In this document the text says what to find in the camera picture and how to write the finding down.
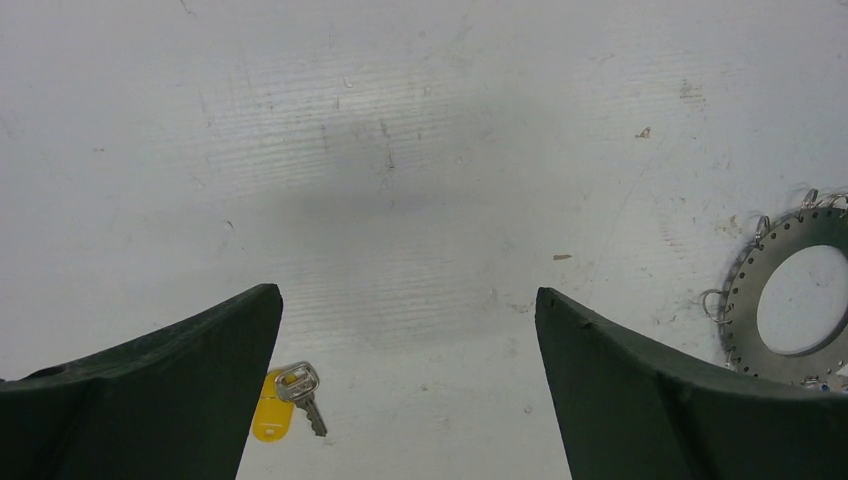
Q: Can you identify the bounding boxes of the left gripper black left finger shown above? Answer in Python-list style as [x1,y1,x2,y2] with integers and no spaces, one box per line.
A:
[1,284,284,479]

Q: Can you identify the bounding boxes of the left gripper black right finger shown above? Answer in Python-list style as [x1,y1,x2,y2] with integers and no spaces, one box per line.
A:
[535,287,847,479]

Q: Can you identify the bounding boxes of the small silver key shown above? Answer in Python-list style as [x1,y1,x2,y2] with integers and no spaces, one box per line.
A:
[274,361,328,438]

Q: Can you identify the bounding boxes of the large metal ring disc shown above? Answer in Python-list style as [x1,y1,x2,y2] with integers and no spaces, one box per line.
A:
[702,189,847,393]

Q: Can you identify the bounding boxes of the yellow key tag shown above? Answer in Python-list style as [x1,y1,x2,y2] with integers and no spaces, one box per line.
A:
[251,369,295,443]

